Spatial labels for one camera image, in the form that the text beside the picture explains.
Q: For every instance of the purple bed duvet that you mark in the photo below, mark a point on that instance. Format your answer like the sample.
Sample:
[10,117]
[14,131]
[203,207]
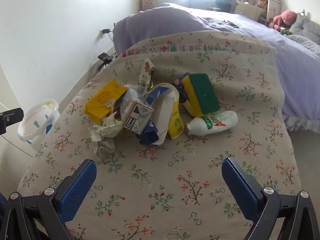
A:
[298,67]

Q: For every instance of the yellow green sponge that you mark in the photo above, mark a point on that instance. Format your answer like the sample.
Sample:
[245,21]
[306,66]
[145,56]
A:
[200,95]

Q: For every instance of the pink plush toy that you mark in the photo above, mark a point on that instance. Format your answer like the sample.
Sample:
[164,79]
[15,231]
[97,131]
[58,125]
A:
[285,19]

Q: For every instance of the black tripod device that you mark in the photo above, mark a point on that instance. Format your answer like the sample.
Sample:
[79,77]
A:
[104,60]

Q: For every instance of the yellow snack bag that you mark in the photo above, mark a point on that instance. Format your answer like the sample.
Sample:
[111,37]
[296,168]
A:
[102,103]

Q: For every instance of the light blue milk carton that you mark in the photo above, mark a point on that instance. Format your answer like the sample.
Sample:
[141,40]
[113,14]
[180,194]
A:
[135,112]

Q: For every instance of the grey cushion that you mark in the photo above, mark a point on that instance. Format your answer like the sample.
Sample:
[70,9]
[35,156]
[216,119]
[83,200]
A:
[306,33]

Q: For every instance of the yellow paper cup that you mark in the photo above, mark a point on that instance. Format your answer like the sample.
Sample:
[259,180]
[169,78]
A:
[176,125]

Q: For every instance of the white nut snack wrapper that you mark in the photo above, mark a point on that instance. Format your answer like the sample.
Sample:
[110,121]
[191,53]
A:
[145,77]

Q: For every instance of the torn blue white carton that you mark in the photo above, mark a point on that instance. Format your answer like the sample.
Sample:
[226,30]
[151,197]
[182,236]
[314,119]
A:
[162,99]

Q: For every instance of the pink white bedside stool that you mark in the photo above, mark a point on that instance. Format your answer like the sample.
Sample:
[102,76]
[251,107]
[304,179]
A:
[147,4]

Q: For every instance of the white cartoon trash bin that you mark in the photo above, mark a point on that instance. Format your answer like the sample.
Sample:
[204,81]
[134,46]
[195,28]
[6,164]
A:
[37,123]

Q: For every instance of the white green plastic bottle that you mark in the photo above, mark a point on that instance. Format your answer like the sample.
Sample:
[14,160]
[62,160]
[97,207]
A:
[212,123]

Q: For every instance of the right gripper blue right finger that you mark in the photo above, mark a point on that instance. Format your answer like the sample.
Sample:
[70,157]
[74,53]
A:
[244,188]

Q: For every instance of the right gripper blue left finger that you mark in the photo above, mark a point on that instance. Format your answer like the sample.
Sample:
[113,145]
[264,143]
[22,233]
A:
[74,188]

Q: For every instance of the white tissue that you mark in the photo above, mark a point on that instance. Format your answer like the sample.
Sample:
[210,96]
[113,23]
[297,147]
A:
[102,136]

